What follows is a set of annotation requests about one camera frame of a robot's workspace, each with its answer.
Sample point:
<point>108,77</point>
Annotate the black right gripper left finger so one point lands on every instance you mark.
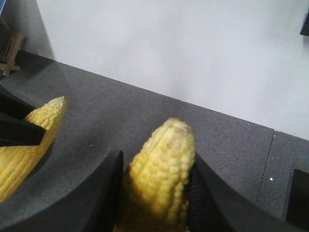
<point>91,207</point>

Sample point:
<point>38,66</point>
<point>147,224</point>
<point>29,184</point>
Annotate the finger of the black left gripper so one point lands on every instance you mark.
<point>14,130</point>

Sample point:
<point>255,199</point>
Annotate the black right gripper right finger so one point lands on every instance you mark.
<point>214,206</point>

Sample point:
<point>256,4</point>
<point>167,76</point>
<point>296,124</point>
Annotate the wooden dish rack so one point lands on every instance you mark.
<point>10,43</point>

